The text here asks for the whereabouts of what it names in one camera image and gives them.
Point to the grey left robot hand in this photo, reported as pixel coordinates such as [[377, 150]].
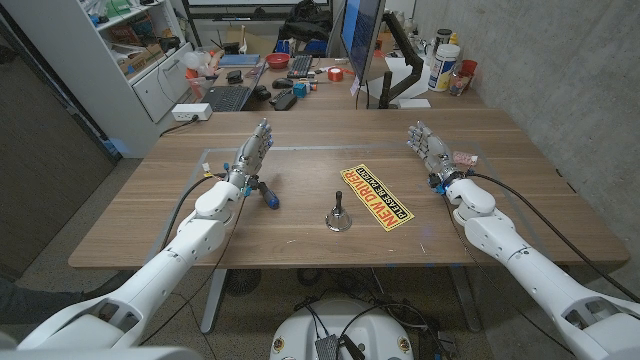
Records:
[[250, 155]]

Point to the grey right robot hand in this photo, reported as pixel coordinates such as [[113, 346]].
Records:
[[435, 150]]

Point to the yellow new driver bumper sticker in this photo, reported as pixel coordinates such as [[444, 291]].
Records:
[[377, 197]]

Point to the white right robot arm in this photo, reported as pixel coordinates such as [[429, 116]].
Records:
[[525, 270]]

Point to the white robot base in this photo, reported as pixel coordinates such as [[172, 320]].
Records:
[[370, 335]]

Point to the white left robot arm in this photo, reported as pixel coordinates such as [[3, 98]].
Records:
[[165, 265]]

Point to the small pink packet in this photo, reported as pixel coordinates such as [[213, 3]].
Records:
[[466, 159]]

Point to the flat white box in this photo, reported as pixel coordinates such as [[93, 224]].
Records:
[[414, 103]]

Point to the open black laptop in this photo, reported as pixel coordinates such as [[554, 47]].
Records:
[[227, 97]]

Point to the black oblong case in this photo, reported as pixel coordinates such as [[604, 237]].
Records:
[[285, 102]]

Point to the glass jar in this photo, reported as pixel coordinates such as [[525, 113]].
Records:
[[459, 84]]

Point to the white power strip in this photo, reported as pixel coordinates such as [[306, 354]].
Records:
[[191, 112]]

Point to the black computer mouse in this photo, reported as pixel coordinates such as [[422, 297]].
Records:
[[282, 83]]

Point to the black wallet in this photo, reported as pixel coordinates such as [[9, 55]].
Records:
[[234, 76]]

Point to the small blue cube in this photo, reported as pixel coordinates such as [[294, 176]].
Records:
[[299, 90]]

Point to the white wipes canister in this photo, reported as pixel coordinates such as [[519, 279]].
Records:
[[443, 67]]

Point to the red cup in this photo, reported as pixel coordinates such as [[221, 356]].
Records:
[[469, 66]]

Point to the white paper sheet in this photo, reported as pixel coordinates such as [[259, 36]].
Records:
[[395, 67]]

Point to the blue book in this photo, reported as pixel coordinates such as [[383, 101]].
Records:
[[239, 60]]

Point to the red bowl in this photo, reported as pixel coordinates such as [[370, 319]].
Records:
[[277, 61]]

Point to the wooden office desk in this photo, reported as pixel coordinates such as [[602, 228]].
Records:
[[330, 97]]

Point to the black keyboard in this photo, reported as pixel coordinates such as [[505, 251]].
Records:
[[300, 66]]

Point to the yellow bottle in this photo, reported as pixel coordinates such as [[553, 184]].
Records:
[[454, 39]]

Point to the orange tape roll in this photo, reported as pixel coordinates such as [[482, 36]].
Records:
[[335, 74]]

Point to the black round floor fan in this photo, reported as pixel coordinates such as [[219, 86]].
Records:
[[242, 281]]

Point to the computer monitor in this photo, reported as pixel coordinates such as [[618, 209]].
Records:
[[362, 35]]

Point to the black backpack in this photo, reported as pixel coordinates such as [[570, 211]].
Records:
[[306, 22]]

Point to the grey table leg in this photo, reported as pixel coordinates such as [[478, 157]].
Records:
[[465, 300], [212, 302]]

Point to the white shelf cabinet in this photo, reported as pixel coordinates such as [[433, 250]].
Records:
[[90, 75]]

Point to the small black camera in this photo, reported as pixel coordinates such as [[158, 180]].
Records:
[[261, 93]]

